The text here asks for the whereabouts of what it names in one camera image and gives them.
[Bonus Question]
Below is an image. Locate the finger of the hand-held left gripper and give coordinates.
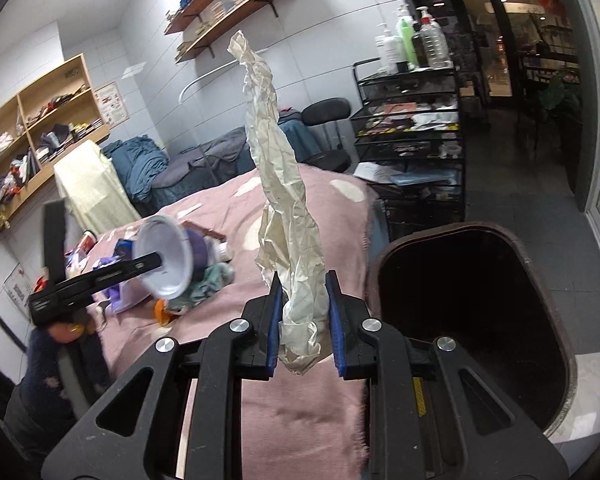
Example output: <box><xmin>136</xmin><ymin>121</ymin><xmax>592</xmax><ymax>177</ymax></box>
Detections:
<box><xmin>41</xmin><ymin>199</ymin><xmax>68</xmax><ymax>288</ymax></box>
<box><xmin>92</xmin><ymin>252</ymin><xmax>163</xmax><ymax>283</ymax></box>

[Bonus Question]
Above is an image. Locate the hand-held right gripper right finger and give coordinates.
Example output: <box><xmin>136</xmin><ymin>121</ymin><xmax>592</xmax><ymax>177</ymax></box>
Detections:
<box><xmin>326</xmin><ymin>270</ymin><xmax>572</xmax><ymax>480</ymax></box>

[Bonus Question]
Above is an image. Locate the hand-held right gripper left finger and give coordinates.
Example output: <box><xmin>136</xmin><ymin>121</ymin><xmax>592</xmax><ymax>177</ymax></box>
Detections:
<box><xmin>41</xmin><ymin>271</ymin><xmax>285</xmax><ymax>480</ymax></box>

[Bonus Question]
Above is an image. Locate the purple packet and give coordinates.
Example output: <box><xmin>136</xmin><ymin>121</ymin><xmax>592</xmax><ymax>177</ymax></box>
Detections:
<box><xmin>92</xmin><ymin>255</ymin><xmax>151</xmax><ymax>316</ymax></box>

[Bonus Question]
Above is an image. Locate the orange spiky ball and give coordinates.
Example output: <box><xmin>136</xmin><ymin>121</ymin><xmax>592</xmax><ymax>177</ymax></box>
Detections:
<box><xmin>152</xmin><ymin>300</ymin><xmax>178</xmax><ymax>326</ymax></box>

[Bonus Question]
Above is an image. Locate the brown trash bin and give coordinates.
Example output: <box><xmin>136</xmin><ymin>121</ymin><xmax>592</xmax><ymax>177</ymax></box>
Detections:
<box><xmin>367</xmin><ymin>222</ymin><xmax>578</xmax><ymax>443</ymax></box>

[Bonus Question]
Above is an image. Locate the person's left hand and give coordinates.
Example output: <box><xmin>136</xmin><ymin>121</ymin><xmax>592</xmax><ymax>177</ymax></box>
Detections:
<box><xmin>47</xmin><ymin>310</ymin><xmax>103</xmax><ymax>343</ymax></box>

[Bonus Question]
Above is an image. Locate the cream towel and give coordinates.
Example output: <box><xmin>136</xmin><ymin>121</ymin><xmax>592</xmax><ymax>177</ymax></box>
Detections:
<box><xmin>54</xmin><ymin>140</ymin><xmax>142</xmax><ymax>236</ymax></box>

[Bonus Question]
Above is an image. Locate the teal cloth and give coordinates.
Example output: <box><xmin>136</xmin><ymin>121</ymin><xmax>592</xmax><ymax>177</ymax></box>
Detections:
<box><xmin>172</xmin><ymin>262</ymin><xmax>236</xmax><ymax>313</ymax></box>

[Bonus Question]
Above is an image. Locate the brown stick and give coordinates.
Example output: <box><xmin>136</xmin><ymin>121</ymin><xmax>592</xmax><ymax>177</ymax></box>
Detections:
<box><xmin>182</xmin><ymin>220</ymin><xmax>226</xmax><ymax>241</ymax></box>

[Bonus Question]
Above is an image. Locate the pink dotted blanket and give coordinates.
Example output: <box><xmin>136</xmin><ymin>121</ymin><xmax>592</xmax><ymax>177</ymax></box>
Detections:
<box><xmin>62</xmin><ymin>165</ymin><xmax>381</xmax><ymax>480</ymax></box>

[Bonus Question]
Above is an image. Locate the blue quilt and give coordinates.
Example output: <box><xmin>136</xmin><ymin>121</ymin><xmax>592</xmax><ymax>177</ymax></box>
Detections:
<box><xmin>102</xmin><ymin>135</ymin><xmax>168</xmax><ymax>201</ymax></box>

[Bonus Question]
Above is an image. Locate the blue and grey clothes pile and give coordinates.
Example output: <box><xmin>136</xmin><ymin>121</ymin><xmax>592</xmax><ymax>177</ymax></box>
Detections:
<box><xmin>152</xmin><ymin>127</ymin><xmax>261</xmax><ymax>206</ymax></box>

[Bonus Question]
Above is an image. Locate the wooden open cabinet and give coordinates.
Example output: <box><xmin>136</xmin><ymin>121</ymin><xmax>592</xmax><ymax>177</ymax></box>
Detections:
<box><xmin>0</xmin><ymin>52</ymin><xmax>111</xmax><ymax>233</ymax></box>

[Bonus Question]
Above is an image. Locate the black mesh cart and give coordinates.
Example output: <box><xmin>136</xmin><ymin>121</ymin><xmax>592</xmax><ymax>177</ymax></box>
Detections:
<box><xmin>351</xmin><ymin>59</ymin><xmax>468</xmax><ymax>241</ymax></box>

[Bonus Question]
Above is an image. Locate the white paper sheet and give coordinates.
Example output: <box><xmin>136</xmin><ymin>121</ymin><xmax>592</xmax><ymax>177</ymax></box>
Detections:
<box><xmin>354</xmin><ymin>162</ymin><xmax>396</xmax><ymax>183</ymax></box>

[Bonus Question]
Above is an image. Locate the blue folder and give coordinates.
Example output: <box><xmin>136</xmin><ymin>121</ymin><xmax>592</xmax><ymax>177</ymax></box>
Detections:
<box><xmin>392</xmin><ymin>170</ymin><xmax>453</xmax><ymax>187</ymax></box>

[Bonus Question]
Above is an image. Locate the denim blue cloth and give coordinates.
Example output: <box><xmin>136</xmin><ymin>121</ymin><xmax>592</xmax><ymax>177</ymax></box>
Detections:
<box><xmin>277</xmin><ymin>109</ymin><xmax>307</xmax><ymax>161</ymax></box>

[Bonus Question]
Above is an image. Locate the white curved lamp pole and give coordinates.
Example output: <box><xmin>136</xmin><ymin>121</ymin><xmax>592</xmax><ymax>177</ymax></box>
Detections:
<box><xmin>179</xmin><ymin>60</ymin><xmax>246</xmax><ymax>186</ymax></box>

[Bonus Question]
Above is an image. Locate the black office chair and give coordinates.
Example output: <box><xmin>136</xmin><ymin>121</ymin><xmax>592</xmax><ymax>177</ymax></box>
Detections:
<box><xmin>300</xmin><ymin>97</ymin><xmax>353</xmax><ymax>173</ymax></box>

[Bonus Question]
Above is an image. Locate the white pump bottle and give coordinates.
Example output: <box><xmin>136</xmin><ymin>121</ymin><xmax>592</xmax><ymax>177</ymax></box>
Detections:
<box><xmin>375</xmin><ymin>22</ymin><xmax>400</xmax><ymax>76</ymax></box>

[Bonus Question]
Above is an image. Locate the display rack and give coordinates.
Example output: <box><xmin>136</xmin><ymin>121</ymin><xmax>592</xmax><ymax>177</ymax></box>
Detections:
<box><xmin>450</xmin><ymin>30</ymin><xmax>488</xmax><ymax>121</ymax></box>

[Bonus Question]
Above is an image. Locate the green bottle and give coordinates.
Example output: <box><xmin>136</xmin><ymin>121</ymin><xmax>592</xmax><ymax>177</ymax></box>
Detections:
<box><xmin>397</xmin><ymin>12</ymin><xmax>418</xmax><ymax>72</ymax></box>

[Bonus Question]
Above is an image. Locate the clear plastic bottle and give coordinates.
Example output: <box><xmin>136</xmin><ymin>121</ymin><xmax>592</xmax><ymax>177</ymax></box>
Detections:
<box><xmin>420</xmin><ymin>6</ymin><xmax>453</xmax><ymax>70</ymax></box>

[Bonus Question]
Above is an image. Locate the green plant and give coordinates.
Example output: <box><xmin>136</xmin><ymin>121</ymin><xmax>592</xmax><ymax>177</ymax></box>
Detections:
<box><xmin>540</xmin><ymin>72</ymin><xmax>581</xmax><ymax>116</ymax></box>

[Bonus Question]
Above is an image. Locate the glass door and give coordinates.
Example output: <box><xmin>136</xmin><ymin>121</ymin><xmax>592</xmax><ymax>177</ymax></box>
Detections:
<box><xmin>550</xmin><ymin>0</ymin><xmax>600</xmax><ymax>261</ymax></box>

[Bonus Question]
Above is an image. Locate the wall poster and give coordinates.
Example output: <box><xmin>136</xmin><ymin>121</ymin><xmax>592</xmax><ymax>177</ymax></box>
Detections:
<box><xmin>94</xmin><ymin>81</ymin><xmax>130</xmax><ymax>126</ymax></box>

